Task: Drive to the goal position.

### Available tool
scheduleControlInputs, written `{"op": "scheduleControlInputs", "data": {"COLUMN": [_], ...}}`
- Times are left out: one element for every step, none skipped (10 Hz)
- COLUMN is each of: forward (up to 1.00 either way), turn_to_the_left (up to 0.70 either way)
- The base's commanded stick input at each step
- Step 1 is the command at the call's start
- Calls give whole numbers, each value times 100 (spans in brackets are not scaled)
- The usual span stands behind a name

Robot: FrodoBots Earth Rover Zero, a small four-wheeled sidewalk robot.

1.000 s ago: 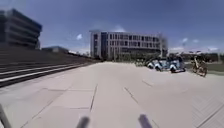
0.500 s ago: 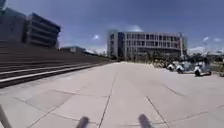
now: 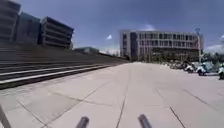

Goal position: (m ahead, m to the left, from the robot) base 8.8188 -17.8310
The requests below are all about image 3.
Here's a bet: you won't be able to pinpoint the grey paved plaza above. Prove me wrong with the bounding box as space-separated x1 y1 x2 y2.
0 61 224 128

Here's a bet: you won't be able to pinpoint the grey building with many windows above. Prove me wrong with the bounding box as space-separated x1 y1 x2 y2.
119 29 205 63

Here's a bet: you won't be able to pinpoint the dark tiered building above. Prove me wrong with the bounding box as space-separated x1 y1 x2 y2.
14 11 43 46
0 0 22 43
39 16 75 51

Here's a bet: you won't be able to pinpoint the robot's own part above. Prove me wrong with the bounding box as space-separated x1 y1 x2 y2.
75 116 91 128
137 113 153 128

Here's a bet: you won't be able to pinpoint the wide stone steps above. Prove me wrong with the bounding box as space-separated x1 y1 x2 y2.
0 41 130 90

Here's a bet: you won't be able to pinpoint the row of parked scooters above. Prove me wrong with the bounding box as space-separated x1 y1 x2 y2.
166 59 224 80

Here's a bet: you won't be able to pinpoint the green trees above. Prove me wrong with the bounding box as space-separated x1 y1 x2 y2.
201 50 224 65

